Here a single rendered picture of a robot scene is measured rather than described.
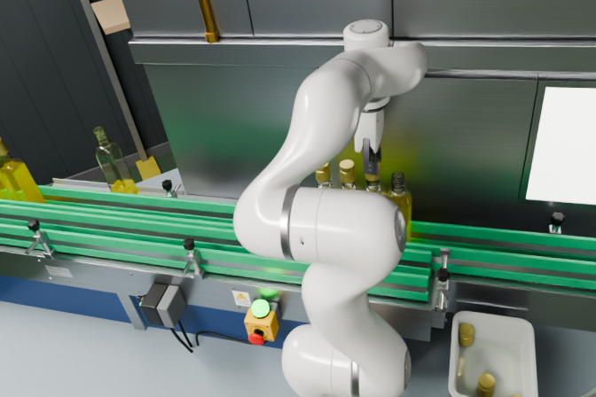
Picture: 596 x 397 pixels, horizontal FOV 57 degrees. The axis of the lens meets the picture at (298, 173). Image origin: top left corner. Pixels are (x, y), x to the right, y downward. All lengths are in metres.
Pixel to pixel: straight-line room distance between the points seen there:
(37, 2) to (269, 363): 2.38
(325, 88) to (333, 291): 0.28
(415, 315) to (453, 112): 0.47
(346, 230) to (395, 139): 0.68
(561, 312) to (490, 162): 0.38
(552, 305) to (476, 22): 0.67
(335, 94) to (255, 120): 0.75
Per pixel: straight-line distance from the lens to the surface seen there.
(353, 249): 0.69
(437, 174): 1.38
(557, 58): 1.23
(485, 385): 1.31
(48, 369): 1.85
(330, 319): 0.84
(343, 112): 0.70
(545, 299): 1.41
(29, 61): 3.45
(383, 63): 0.94
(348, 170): 1.24
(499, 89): 1.25
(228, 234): 1.43
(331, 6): 1.23
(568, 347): 1.69
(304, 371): 1.02
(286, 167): 0.69
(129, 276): 1.59
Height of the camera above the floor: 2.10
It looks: 38 degrees down
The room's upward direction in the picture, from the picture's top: 9 degrees counter-clockwise
